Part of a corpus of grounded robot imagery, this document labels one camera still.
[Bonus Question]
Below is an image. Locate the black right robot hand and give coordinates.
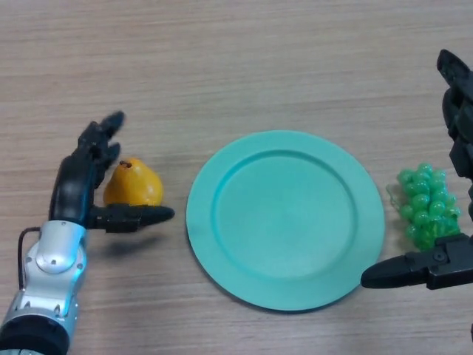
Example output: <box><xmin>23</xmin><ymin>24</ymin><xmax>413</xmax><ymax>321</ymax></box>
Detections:
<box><xmin>360</xmin><ymin>48</ymin><xmax>473</xmax><ymax>291</ymax></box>

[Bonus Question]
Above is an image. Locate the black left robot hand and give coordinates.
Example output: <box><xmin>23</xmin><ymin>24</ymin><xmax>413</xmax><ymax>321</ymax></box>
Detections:
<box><xmin>48</xmin><ymin>110</ymin><xmax>175</xmax><ymax>234</ymax></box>

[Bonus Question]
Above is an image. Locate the yellow pear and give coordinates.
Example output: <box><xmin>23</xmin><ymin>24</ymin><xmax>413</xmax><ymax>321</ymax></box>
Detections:
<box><xmin>102</xmin><ymin>158</ymin><xmax>164</xmax><ymax>207</ymax></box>

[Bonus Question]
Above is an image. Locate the teal green round plate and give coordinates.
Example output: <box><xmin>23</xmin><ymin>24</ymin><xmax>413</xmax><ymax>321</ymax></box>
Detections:
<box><xmin>186</xmin><ymin>129</ymin><xmax>386</xmax><ymax>314</ymax></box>

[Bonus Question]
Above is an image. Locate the green grape bunch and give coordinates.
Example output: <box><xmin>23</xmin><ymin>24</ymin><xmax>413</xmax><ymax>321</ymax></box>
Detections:
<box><xmin>386</xmin><ymin>162</ymin><xmax>462</xmax><ymax>252</ymax></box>

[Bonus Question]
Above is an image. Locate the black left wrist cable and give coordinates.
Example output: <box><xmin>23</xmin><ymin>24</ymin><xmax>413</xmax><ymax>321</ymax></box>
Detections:
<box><xmin>16</xmin><ymin>226</ymin><xmax>42</xmax><ymax>293</ymax></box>

